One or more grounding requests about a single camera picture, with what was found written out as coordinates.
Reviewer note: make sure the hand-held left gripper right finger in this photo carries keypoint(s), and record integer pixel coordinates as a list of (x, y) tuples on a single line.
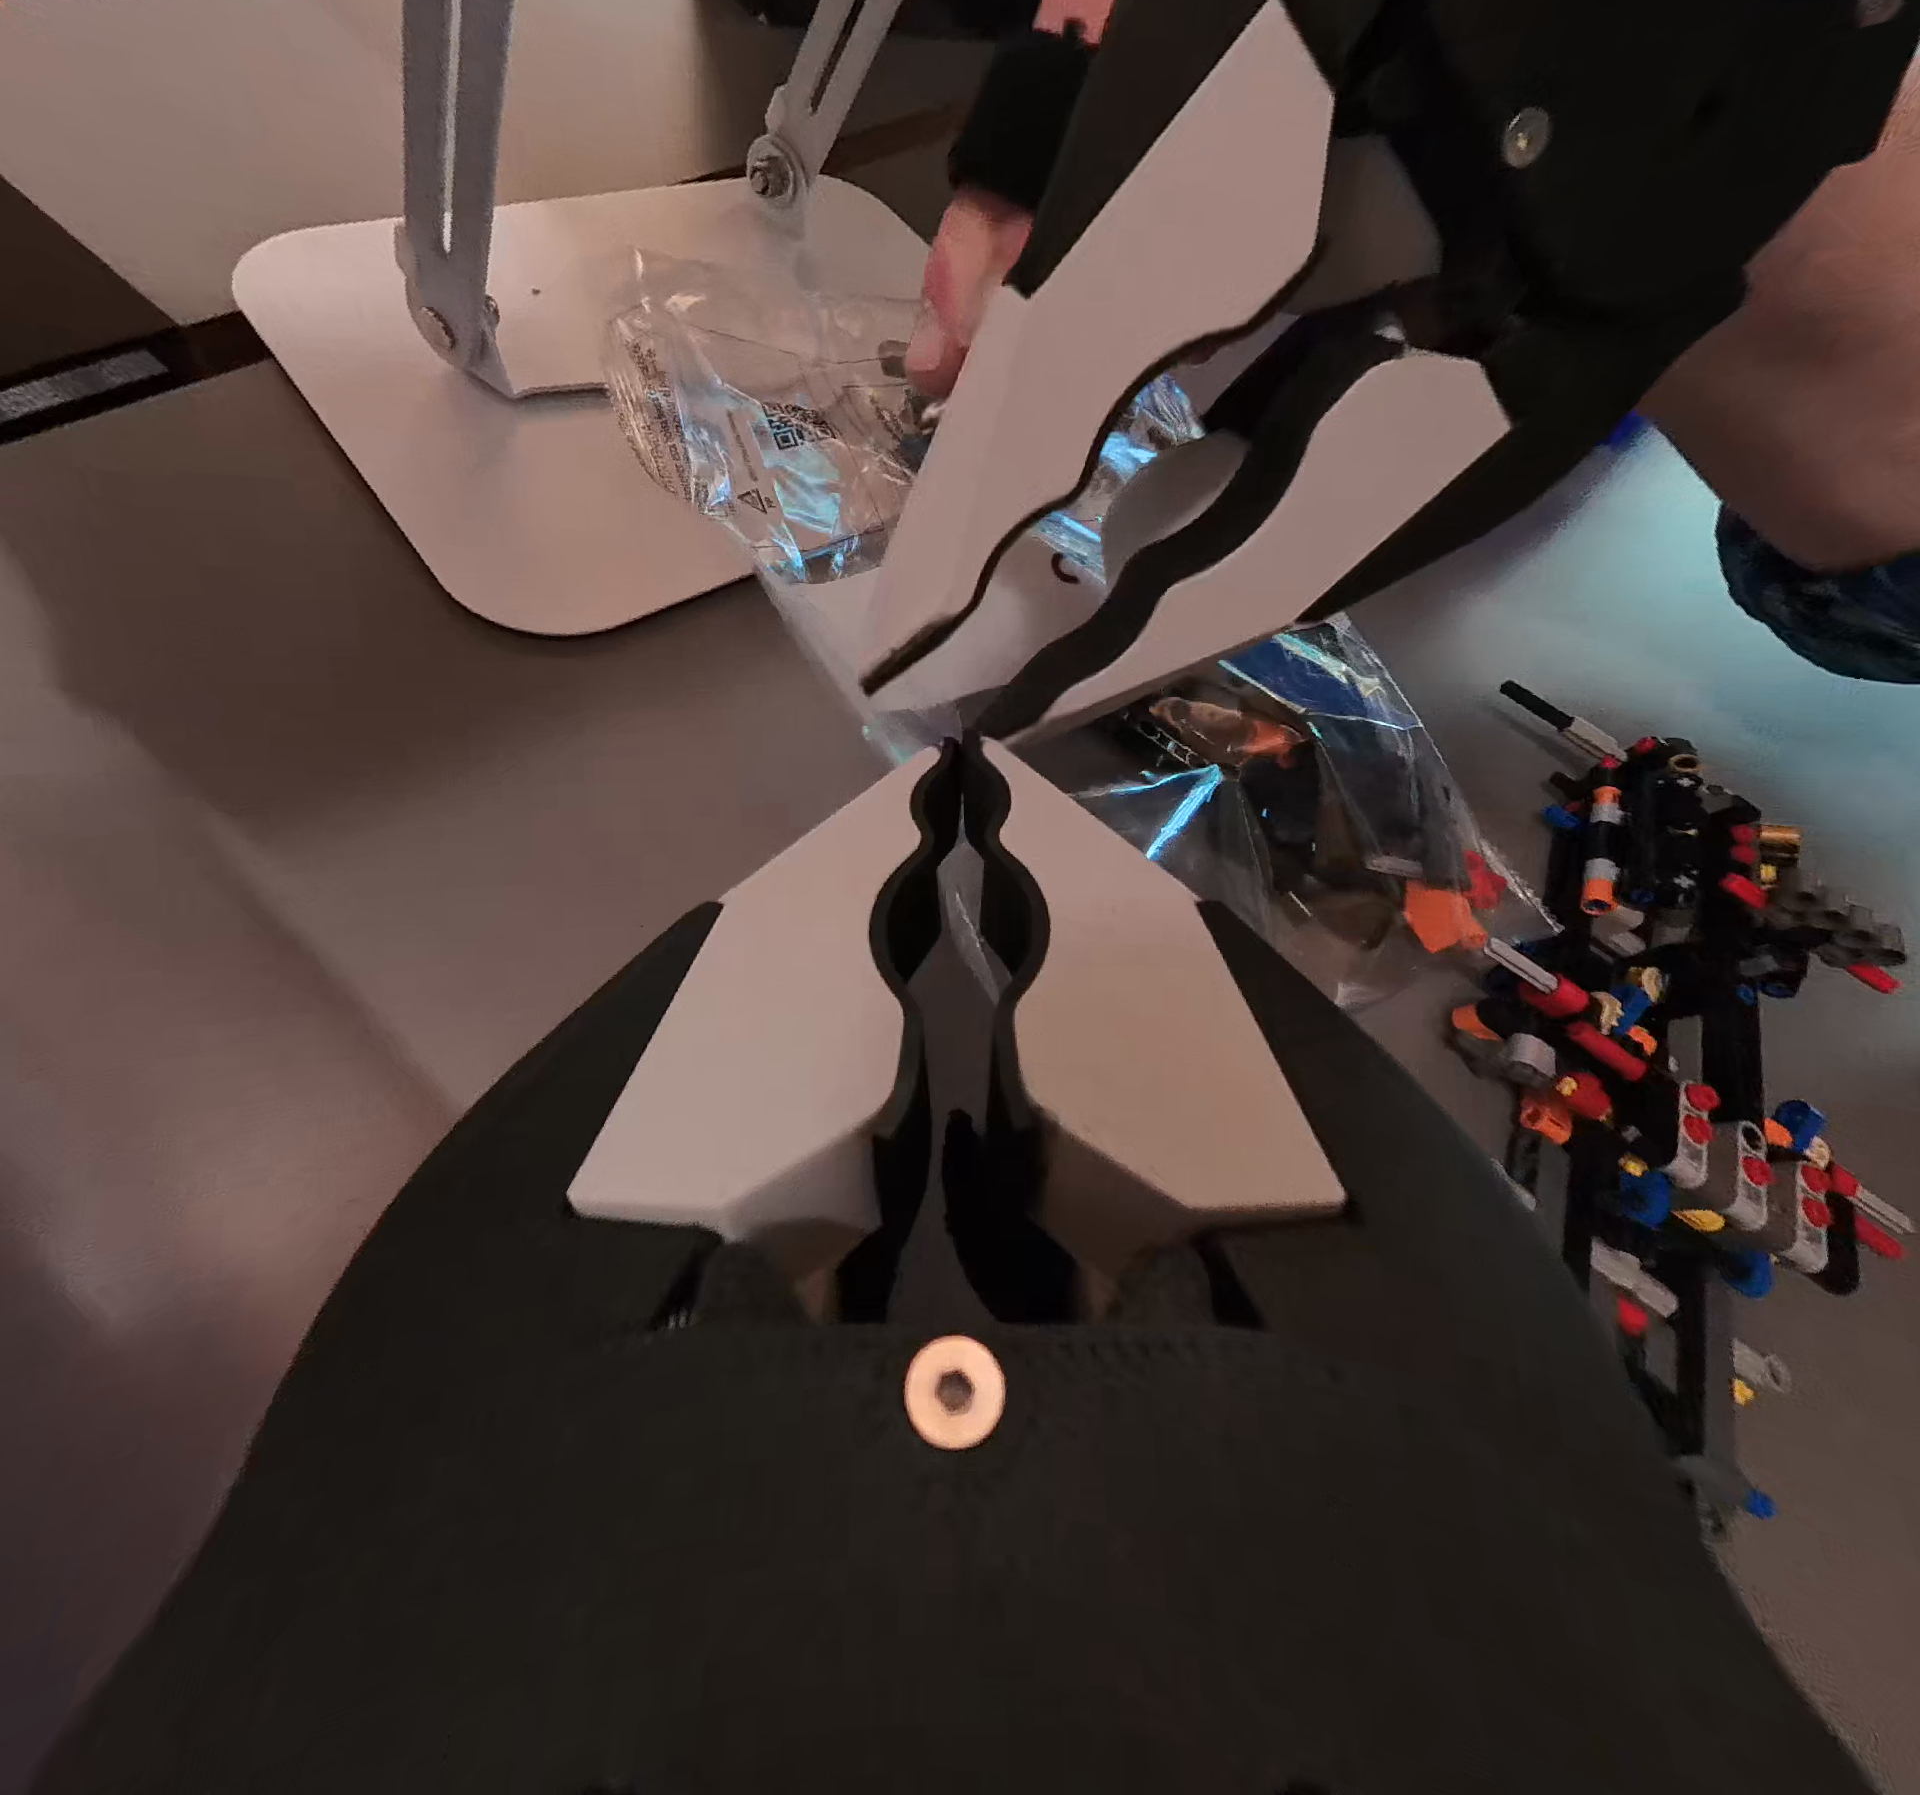
[(1154, 1061)]

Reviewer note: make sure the person's right forearm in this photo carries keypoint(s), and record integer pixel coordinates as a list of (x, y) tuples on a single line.
[(1800, 371)]

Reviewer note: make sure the white lamp base plate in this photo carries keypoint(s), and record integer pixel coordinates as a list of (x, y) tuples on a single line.
[(450, 474)]

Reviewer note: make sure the black lego axle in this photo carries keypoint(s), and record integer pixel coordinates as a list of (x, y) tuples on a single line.
[(1558, 722)]

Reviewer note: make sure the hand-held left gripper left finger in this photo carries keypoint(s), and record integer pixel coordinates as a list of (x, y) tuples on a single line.
[(751, 1046)]

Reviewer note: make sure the black lego technic model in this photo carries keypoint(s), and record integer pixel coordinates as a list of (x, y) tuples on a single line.
[(1695, 1076)]

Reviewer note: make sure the clear printed plastic bag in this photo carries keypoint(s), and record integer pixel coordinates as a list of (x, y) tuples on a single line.
[(721, 386)]

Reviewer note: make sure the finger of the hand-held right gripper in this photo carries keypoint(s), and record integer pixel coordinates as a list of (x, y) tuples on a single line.
[(1318, 474), (1109, 265)]

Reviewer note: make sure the person's right hand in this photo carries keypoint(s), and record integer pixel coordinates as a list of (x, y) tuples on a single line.
[(966, 280)]

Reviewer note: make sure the clear bag of lego parts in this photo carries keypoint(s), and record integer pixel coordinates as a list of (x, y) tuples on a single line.
[(1318, 774)]

